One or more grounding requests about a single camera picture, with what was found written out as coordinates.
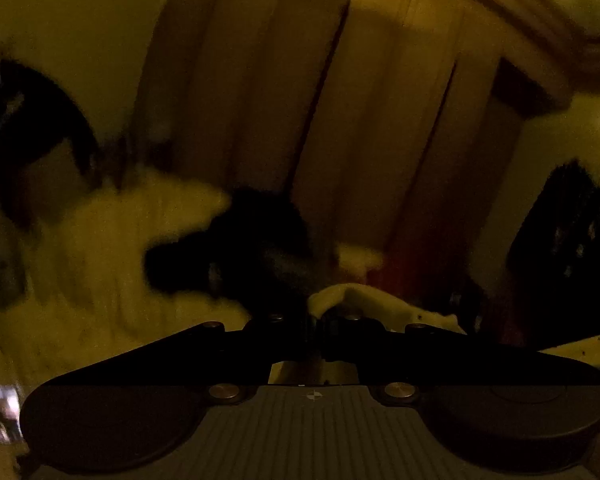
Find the black cloth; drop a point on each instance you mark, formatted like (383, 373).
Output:
(250, 245)

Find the dark hanging cloth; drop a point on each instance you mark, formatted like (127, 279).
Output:
(565, 240)

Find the wooden wardrobe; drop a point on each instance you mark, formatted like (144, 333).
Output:
(340, 110)

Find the light leaf print bed sheet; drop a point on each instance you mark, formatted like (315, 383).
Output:
(90, 260)

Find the dark object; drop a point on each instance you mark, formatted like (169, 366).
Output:
(25, 125)

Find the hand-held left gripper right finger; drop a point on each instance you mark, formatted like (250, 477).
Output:
(334, 336)

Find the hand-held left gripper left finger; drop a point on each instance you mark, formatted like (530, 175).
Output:
(296, 336)

